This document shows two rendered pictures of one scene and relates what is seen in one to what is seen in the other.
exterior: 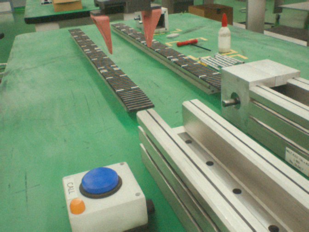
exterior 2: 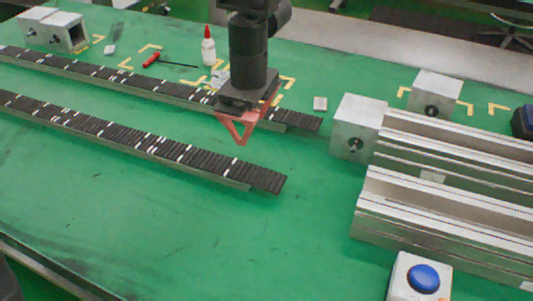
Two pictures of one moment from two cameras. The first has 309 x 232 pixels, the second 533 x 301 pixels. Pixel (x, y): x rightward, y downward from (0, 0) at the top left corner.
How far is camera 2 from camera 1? 59 cm
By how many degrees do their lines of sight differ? 44
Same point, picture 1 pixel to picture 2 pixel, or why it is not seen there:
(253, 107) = (383, 147)
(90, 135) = (264, 239)
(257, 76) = (374, 119)
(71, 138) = (252, 254)
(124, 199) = (448, 276)
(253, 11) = not seen: outside the picture
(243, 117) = (366, 154)
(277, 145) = (410, 170)
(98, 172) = (421, 272)
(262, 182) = (483, 214)
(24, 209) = not seen: outside the picture
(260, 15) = not seen: outside the picture
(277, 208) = (496, 224)
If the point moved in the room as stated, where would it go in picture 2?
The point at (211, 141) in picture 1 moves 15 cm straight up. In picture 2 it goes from (417, 198) to (444, 127)
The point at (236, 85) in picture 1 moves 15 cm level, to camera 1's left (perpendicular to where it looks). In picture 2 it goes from (358, 131) to (313, 173)
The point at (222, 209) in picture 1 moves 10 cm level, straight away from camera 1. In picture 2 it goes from (512, 246) to (456, 206)
